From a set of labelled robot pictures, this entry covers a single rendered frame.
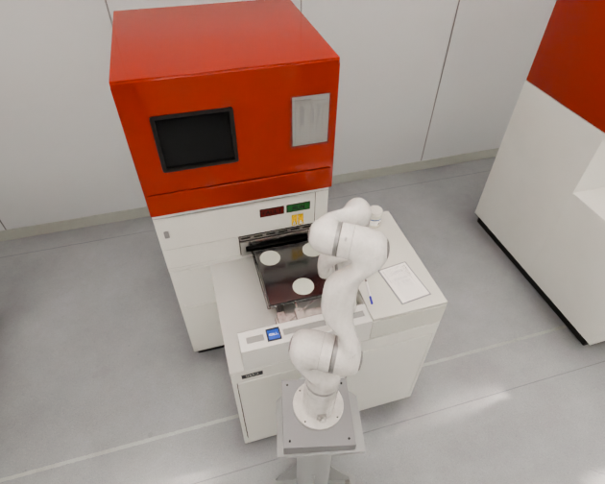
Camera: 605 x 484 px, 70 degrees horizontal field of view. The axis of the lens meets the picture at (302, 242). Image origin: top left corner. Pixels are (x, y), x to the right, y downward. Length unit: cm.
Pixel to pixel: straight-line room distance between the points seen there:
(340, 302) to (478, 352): 193
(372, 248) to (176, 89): 89
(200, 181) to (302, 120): 48
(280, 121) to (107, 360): 195
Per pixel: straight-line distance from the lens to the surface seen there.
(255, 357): 180
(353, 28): 345
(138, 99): 166
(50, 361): 322
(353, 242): 117
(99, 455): 280
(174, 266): 222
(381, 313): 187
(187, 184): 185
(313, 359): 137
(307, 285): 201
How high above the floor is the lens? 245
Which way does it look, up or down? 45 degrees down
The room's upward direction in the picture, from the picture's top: 1 degrees clockwise
